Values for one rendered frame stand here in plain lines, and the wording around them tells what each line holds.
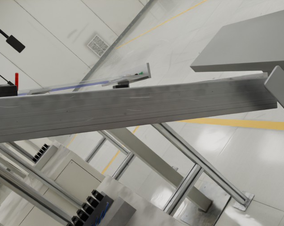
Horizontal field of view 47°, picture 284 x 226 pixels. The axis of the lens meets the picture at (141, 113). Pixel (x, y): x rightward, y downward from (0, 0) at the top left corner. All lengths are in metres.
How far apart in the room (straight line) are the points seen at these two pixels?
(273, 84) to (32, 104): 0.40
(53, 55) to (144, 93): 8.25
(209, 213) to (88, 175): 0.76
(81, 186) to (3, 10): 7.22
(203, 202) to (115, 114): 1.26
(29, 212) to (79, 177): 0.33
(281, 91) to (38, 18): 8.44
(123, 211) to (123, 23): 8.62
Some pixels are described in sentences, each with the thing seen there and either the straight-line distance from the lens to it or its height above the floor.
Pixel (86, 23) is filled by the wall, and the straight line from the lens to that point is 9.08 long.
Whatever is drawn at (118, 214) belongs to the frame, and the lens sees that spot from 0.91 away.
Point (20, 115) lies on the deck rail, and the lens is 0.48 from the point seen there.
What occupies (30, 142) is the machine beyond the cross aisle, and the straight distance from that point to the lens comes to 5.49.
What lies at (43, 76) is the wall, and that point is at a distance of 8.65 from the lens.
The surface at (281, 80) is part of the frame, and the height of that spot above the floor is 0.73.
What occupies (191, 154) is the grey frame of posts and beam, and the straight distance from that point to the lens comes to 1.40.
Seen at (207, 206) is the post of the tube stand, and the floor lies 0.02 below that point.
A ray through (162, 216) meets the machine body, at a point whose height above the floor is 0.62.
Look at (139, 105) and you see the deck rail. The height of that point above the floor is 0.90.
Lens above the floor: 1.05
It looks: 18 degrees down
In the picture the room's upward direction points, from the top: 48 degrees counter-clockwise
